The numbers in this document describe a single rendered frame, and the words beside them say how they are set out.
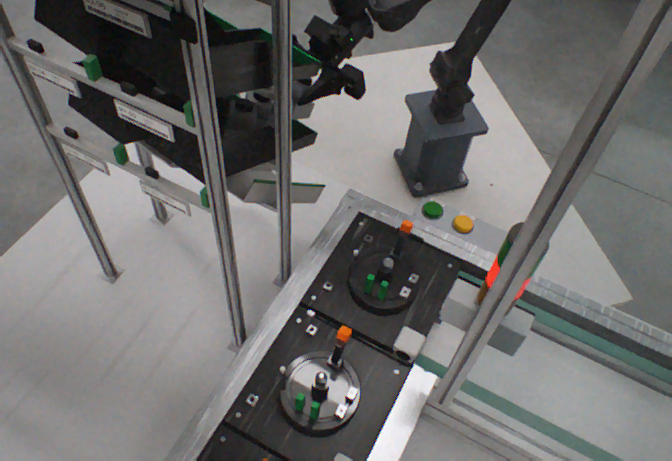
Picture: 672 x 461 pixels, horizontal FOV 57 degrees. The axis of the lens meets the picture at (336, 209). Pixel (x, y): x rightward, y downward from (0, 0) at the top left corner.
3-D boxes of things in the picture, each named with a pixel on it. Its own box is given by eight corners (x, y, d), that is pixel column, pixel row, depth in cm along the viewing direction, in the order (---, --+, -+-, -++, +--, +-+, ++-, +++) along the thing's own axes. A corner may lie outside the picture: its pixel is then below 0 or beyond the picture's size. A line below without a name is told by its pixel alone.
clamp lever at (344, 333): (332, 354, 107) (342, 323, 103) (342, 360, 107) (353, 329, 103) (323, 367, 104) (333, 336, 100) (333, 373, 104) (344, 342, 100)
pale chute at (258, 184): (268, 171, 133) (278, 153, 132) (316, 203, 128) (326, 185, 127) (188, 164, 107) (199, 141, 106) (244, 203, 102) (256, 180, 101)
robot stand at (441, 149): (445, 143, 158) (463, 84, 142) (468, 186, 150) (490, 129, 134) (392, 153, 155) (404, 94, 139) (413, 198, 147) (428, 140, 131)
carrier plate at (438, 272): (356, 218, 131) (357, 212, 129) (460, 267, 125) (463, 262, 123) (299, 306, 118) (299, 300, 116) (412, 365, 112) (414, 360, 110)
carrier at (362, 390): (295, 312, 117) (295, 279, 107) (409, 372, 111) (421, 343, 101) (222, 424, 104) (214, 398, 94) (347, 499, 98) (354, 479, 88)
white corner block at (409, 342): (400, 334, 116) (403, 324, 112) (422, 345, 115) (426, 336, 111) (390, 354, 113) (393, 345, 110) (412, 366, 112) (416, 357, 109)
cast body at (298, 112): (291, 107, 111) (304, 71, 109) (309, 118, 110) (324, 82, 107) (263, 109, 104) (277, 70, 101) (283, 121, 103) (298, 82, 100)
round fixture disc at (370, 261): (367, 240, 125) (368, 234, 124) (430, 270, 122) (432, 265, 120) (335, 292, 118) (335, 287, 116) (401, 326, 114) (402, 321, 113)
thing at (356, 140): (464, 48, 187) (466, 40, 184) (628, 304, 136) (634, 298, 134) (235, 83, 171) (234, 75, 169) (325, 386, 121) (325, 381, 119)
